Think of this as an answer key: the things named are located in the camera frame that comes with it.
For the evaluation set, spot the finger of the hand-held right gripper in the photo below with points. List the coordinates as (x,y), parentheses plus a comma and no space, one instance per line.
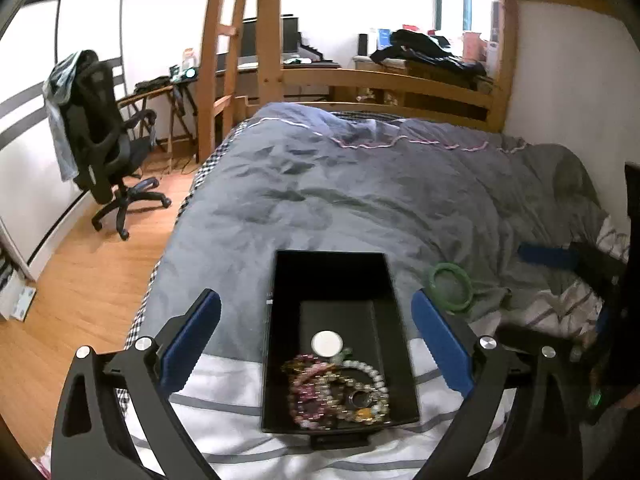
(545,256)
(535,342)

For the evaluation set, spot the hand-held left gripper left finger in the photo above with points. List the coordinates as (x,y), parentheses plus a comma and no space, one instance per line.
(192,335)

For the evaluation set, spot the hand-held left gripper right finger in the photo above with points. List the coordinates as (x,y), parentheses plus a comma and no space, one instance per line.
(442,340)

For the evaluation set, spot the green bangle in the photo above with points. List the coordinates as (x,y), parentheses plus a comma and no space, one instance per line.
(450,265)

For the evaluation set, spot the black box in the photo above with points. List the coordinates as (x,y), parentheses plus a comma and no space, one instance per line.
(340,280)

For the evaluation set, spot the white grey striped blanket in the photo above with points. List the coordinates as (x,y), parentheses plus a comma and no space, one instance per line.
(225,395)

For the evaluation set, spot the round white disc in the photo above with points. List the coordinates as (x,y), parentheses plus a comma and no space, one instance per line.
(327,343)

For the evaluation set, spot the checkered bed sheet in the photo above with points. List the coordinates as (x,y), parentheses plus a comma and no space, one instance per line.
(200,185)

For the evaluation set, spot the grey duvet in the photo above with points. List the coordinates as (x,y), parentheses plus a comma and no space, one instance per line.
(350,200)

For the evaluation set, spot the white low shelf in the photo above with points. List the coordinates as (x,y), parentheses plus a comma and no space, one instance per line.
(15,290)

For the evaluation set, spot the pink box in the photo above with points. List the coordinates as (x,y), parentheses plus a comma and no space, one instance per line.
(472,44)

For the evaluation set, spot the black office chair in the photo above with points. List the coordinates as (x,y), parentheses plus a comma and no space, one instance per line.
(100,125)

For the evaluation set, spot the white sliding wardrobe doors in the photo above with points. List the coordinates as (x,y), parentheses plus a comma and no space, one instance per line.
(40,160)

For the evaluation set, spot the pile of black clothes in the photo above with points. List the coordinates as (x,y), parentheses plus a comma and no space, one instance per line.
(425,50)

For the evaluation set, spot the wooden folding table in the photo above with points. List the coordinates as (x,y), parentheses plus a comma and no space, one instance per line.
(150,92)

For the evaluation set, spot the wooden ladder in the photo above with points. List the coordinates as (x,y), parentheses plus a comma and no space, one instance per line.
(210,85)

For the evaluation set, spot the light blue cloth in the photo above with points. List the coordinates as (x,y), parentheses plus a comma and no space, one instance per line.
(60,110)

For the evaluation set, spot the black speaker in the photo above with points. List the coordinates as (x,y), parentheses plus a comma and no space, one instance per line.
(363,44)

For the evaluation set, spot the wooden desk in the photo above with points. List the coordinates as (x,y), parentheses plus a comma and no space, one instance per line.
(300,67)

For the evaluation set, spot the black computer monitor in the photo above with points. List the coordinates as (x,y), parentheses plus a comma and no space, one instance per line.
(249,37)
(290,35)

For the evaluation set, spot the wooden bunk bed frame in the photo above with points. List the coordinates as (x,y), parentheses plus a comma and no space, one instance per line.
(270,60)

